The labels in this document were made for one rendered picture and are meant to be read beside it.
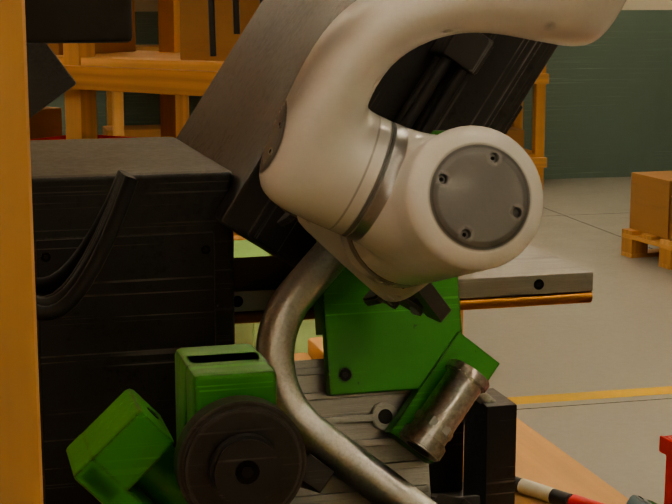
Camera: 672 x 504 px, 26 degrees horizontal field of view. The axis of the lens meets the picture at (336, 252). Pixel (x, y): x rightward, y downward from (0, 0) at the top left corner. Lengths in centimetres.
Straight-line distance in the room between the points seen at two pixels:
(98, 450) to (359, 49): 27
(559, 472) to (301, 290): 50
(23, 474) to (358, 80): 41
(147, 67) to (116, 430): 351
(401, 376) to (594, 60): 996
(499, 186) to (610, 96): 1033
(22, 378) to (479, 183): 41
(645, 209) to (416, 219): 694
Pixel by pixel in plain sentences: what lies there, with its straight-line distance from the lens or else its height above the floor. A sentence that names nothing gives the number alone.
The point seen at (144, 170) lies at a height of 124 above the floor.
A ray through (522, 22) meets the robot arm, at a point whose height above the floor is 137.
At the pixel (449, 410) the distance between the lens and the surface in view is 115.
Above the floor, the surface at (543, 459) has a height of 90.
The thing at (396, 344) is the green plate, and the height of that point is 111.
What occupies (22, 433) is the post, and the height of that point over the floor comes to 124.
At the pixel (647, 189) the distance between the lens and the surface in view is 773.
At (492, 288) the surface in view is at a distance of 133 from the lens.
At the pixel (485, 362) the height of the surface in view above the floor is 109.
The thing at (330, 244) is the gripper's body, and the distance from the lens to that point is 104.
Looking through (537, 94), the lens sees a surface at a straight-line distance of 1029.
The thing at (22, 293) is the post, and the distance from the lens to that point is 48.
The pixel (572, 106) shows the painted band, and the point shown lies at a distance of 1105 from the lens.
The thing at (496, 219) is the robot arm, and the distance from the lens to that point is 83.
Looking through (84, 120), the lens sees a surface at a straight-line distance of 453.
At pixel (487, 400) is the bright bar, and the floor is 101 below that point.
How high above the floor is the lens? 138
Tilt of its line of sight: 10 degrees down
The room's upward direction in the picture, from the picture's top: straight up
